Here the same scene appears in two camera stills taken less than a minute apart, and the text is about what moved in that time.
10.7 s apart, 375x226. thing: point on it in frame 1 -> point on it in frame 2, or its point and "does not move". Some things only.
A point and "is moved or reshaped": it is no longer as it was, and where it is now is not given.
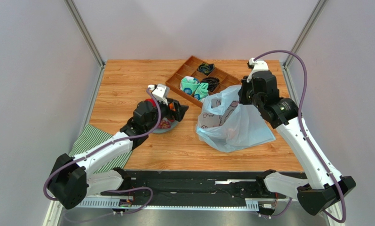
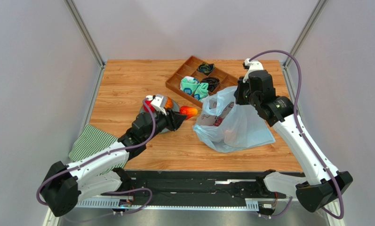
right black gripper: (245, 95) does not move
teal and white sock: (202, 91) does not move
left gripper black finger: (180, 110) -> (177, 119)
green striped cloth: (90, 136) does not move
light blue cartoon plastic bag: (227, 125) does not move
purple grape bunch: (163, 125) is moved or reshaped
